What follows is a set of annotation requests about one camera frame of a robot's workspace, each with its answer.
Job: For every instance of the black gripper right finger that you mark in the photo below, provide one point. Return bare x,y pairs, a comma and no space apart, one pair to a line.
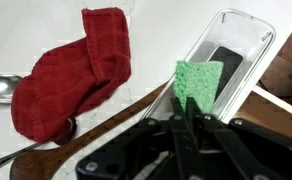
226,146

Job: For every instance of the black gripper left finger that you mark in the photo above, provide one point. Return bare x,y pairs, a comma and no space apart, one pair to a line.
182,143

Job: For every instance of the green sponge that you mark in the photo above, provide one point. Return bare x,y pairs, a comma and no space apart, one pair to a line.
196,81

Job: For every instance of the black pad in holder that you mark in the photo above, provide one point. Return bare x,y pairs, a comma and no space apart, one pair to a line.
231,63

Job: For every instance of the clear plastic sponge holder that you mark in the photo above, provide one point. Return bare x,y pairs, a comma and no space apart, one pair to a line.
239,30

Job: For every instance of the wooden spoon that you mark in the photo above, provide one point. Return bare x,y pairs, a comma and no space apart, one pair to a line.
86,136

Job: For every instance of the wooden cutlery organizer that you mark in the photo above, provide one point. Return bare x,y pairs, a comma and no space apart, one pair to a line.
289,43

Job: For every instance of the red cloth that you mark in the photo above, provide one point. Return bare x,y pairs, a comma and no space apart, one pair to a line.
69,83

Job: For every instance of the small metal spoon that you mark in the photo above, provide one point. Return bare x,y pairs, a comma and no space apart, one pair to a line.
12,158

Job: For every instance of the large metal spoon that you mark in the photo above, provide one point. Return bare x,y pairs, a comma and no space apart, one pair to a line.
1,88

